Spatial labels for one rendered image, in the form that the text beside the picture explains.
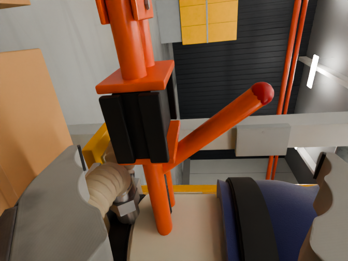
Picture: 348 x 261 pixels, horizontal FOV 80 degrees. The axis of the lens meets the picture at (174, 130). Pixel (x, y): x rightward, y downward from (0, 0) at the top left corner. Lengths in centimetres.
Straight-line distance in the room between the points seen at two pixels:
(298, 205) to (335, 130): 124
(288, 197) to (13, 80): 47
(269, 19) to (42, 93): 1091
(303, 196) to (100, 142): 31
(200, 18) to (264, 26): 440
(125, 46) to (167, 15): 739
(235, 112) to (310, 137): 130
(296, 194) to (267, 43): 1106
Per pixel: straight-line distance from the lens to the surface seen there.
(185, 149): 23
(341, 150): 694
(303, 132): 147
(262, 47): 1127
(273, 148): 140
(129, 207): 31
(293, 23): 833
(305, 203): 33
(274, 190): 34
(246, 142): 133
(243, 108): 21
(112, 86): 18
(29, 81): 49
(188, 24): 749
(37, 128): 49
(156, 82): 17
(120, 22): 18
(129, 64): 18
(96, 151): 35
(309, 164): 1122
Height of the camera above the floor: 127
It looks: 8 degrees down
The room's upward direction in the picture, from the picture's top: 88 degrees clockwise
